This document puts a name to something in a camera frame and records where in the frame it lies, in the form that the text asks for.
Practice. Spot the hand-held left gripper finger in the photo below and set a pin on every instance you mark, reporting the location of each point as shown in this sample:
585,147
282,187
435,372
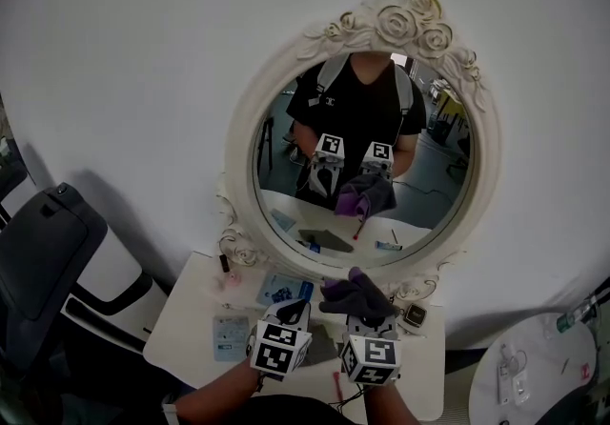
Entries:
291,312

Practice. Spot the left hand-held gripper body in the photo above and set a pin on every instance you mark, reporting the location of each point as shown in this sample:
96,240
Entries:
276,352

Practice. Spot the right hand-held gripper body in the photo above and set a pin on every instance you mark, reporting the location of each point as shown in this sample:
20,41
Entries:
374,356

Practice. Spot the grey and purple cloth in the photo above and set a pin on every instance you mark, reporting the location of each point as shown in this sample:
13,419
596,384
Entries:
362,295

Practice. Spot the white ornate vanity mirror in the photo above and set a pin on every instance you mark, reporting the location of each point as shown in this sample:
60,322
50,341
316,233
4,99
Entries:
481,175

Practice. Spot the person's right forearm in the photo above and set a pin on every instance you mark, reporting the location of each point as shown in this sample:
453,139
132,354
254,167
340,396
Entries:
388,406

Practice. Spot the person's left forearm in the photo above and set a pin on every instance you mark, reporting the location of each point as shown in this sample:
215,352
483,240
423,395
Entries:
219,394

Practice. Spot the white vanity table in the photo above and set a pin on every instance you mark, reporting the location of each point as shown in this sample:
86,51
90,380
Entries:
190,299

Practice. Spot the small blue packet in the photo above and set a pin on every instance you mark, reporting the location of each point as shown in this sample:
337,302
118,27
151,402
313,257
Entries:
306,292

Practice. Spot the grey pouch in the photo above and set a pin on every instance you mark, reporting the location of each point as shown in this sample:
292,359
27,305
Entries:
324,347

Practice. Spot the white and blue card packet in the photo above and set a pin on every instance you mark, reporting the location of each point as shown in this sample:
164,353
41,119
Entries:
230,338

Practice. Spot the black square compact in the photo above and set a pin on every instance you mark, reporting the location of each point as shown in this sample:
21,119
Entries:
414,317

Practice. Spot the person's black shirt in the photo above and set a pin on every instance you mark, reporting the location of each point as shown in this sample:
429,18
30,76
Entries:
295,411

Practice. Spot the small pink jar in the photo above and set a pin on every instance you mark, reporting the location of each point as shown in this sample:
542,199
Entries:
231,280

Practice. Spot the black lipstick tube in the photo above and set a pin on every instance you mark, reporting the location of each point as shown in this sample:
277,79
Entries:
223,262

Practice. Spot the white wristband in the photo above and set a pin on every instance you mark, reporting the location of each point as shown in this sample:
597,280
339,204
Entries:
170,409

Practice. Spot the round white side table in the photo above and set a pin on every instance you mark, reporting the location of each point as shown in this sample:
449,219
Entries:
548,366

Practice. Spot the white and black appliance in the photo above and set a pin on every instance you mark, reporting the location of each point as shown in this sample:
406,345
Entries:
119,270

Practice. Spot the clear plastic bottle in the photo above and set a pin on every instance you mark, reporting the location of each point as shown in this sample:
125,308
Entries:
576,316

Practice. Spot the black office chair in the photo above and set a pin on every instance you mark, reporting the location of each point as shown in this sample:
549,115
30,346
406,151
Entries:
43,261

